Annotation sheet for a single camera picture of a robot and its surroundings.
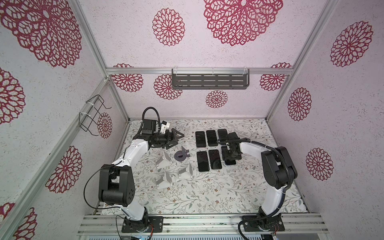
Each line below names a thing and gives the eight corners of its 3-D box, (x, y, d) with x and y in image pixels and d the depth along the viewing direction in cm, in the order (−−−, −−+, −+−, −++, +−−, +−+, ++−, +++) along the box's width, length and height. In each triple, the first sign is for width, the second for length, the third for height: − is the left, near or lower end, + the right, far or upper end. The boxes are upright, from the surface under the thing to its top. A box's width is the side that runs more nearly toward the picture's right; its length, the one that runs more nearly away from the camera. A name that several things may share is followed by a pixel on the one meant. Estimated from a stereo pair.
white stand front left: (156, 188, 87) (153, 182, 80) (158, 176, 92) (156, 169, 85) (174, 188, 87) (173, 182, 80) (175, 176, 92) (174, 169, 85)
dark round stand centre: (172, 156, 101) (171, 155, 99) (182, 147, 106) (182, 145, 104) (181, 164, 97) (181, 162, 96) (191, 154, 102) (191, 152, 101)
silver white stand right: (179, 179, 91) (178, 172, 84) (179, 169, 95) (178, 162, 88) (194, 179, 91) (195, 172, 84) (194, 169, 95) (195, 162, 88)
